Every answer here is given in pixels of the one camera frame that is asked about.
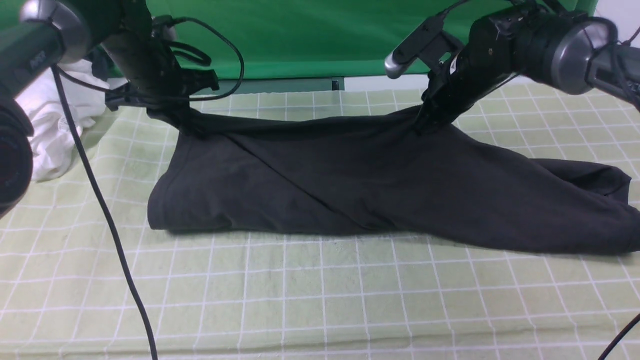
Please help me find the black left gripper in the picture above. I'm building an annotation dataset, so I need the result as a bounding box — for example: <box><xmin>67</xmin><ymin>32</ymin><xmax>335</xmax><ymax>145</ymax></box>
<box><xmin>102</xmin><ymin>0</ymin><xmax>220</xmax><ymax>111</ymax></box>

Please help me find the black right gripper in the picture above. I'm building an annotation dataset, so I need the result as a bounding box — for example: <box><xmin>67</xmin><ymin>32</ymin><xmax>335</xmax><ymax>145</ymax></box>
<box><xmin>414</xmin><ymin>5</ymin><xmax>538</xmax><ymax>132</ymax></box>

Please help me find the dark gray long-sleeved shirt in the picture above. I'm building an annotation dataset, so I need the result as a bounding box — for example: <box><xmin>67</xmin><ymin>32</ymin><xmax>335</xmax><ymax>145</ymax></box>
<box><xmin>147</xmin><ymin>106</ymin><xmax>640</xmax><ymax>255</ymax></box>

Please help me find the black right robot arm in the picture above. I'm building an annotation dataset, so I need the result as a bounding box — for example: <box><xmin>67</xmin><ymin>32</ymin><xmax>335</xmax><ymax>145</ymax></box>
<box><xmin>414</xmin><ymin>3</ymin><xmax>639</xmax><ymax>132</ymax></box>

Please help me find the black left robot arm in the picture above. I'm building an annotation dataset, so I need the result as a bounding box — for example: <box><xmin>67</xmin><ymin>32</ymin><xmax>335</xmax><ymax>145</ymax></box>
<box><xmin>0</xmin><ymin>0</ymin><xmax>219</xmax><ymax>215</ymax></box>

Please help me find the crumpled white shirt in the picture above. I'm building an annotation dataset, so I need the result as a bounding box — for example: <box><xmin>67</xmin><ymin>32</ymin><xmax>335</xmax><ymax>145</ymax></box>
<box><xmin>15</xmin><ymin>69</ymin><xmax>106</xmax><ymax>182</ymax></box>

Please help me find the green backdrop cloth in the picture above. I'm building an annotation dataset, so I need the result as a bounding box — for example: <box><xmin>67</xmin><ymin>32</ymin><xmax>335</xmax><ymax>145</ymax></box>
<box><xmin>0</xmin><ymin>0</ymin><xmax>598</xmax><ymax>82</ymax></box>

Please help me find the light green checkered tablecloth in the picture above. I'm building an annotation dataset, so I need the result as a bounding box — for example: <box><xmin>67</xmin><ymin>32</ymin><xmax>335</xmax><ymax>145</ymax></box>
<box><xmin>0</xmin><ymin>108</ymin><xmax>640</xmax><ymax>360</ymax></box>

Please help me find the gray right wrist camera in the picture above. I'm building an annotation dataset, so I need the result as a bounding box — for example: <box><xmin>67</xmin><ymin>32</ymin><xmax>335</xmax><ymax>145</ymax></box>
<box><xmin>384</xmin><ymin>14</ymin><xmax>464</xmax><ymax>79</ymax></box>

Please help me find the black camera cable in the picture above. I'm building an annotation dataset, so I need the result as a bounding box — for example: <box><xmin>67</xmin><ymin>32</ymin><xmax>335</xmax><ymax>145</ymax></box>
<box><xmin>50</xmin><ymin>16</ymin><xmax>246</xmax><ymax>360</ymax></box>

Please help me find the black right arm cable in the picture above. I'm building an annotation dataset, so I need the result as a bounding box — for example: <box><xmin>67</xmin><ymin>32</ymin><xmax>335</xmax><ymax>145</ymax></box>
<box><xmin>597</xmin><ymin>314</ymin><xmax>640</xmax><ymax>360</ymax></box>

